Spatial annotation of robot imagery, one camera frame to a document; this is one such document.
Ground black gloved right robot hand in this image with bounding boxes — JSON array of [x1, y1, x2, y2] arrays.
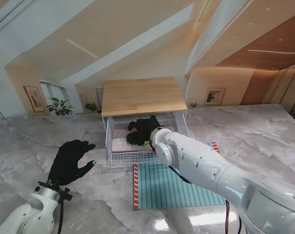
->
[[126, 116, 162, 146]]

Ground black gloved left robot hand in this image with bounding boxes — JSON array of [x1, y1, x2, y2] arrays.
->
[[47, 139, 97, 187]]

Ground black and green mouse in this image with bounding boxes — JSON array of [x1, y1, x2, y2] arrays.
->
[[126, 133, 152, 147]]

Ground white wire drawer basket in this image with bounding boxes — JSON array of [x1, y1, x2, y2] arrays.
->
[[107, 116, 189, 166]]

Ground teal striped mouse pad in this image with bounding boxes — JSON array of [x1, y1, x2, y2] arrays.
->
[[132, 142, 227, 210]]

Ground pink and white keyboard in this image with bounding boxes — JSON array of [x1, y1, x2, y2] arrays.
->
[[112, 126, 175, 153]]

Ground wooden top wire organizer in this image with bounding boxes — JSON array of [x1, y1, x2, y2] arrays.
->
[[101, 77, 189, 149]]

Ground left arm wrist cable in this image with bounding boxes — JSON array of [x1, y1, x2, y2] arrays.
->
[[56, 187, 72, 234]]

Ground arm wrist cable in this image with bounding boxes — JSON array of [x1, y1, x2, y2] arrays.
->
[[56, 187, 72, 234], [169, 165, 243, 234]]

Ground right arm wrist cable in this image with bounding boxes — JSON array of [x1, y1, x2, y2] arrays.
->
[[169, 165, 243, 234]]

